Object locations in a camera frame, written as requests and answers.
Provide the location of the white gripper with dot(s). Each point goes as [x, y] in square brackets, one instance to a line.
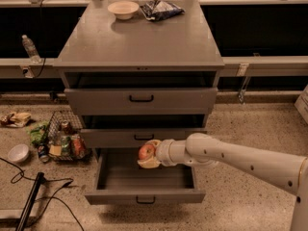
[163, 152]

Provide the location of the red apple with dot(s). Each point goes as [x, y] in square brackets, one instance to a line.
[146, 151]

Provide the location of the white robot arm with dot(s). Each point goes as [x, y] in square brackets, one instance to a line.
[285, 171]

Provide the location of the middle grey drawer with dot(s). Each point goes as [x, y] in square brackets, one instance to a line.
[123, 138]

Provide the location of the grey drawer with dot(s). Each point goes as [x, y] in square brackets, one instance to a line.
[120, 180]
[124, 102]
[123, 138]

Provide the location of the bottom grey drawer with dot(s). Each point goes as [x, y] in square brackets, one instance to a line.
[120, 180]

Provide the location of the grey drawer cabinet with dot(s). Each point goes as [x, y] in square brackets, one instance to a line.
[106, 53]

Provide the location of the top grey drawer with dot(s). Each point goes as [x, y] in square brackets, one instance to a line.
[124, 102]

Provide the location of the red can in basket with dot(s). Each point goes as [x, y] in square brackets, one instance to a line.
[78, 147]

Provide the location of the green can in basket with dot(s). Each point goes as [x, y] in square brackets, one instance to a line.
[65, 145]

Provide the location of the soda can on floor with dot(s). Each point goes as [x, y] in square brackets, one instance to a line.
[43, 153]

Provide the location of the black pole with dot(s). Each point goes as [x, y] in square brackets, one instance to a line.
[30, 202]

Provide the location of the green snack bag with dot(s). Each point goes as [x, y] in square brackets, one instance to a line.
[38, 133]

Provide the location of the crumpled brown snack bag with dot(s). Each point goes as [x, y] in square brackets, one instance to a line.
[15, 119]

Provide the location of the blue chip bag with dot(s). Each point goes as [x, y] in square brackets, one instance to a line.
[157, 10]

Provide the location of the white ceramic bowl on cabinet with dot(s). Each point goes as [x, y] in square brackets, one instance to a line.
[123, 10]

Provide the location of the white sign board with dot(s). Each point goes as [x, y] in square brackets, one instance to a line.
[301, 104]

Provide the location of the clear plastic water bottle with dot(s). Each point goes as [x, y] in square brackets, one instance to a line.
[31, 50]

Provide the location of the wire basket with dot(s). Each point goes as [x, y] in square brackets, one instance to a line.
[63, 123]

